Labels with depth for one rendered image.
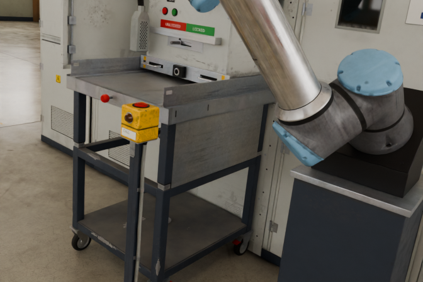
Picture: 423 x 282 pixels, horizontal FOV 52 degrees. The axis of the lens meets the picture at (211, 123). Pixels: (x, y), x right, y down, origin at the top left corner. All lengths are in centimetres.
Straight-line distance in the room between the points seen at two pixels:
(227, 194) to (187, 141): 74
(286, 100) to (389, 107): 27
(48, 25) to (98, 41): 122
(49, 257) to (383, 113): 162
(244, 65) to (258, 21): 93
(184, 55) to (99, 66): 38
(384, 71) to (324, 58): 75
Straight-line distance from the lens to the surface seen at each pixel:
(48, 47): 339
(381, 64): 115
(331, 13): 185
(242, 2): 93
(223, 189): 230
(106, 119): 289
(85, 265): 215
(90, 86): 180
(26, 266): 219
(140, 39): 199
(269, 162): 208
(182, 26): 193
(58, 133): 342
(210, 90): 166
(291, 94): 103
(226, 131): 178
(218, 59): 180
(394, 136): 127
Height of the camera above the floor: 122
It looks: 16 degrees down
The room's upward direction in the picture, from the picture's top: 6 degrees clockwise
